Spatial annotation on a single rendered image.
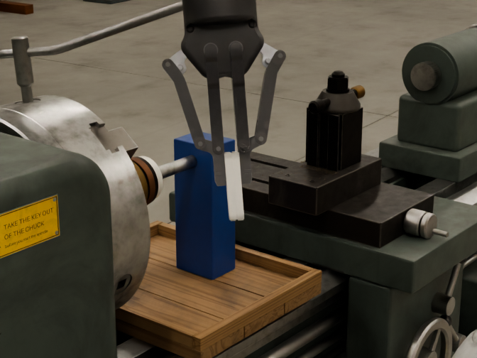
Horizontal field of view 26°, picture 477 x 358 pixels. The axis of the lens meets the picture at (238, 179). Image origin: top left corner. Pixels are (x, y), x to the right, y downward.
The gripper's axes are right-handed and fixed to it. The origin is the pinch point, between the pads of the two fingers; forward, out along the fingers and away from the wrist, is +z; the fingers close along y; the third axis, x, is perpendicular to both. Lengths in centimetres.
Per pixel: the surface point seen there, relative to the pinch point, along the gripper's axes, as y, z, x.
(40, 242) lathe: -20.0, 4.1, -0.9
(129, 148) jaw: -12.4, -4.5, 31.0
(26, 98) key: -25.3, -12.1, 30.7
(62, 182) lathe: -17.4, -1.8, 0.3
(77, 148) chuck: -18.3, -5.1, 23.2
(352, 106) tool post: 23, -8, 68
